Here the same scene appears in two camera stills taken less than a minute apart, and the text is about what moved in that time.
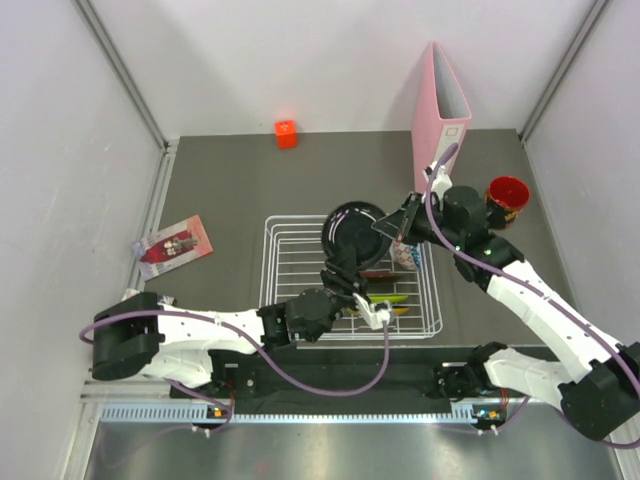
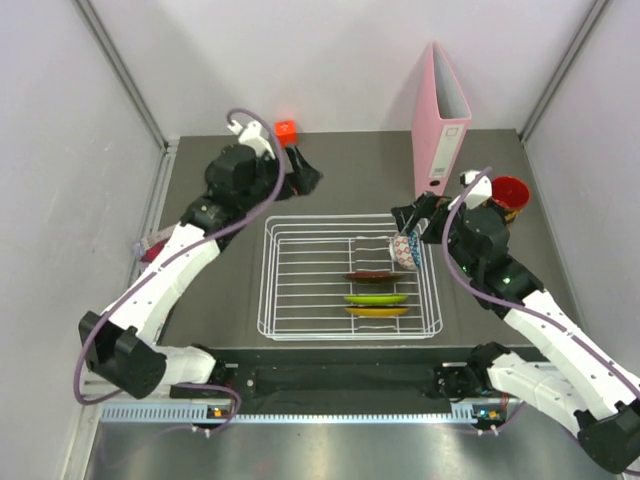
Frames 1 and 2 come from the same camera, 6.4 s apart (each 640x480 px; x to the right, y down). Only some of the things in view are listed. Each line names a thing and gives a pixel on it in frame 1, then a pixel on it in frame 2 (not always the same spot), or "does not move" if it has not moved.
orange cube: (286, 134) does not move
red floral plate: (379, 275) does not move
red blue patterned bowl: (407, 255) does not move
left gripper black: (345, 276) -> (302, 180)
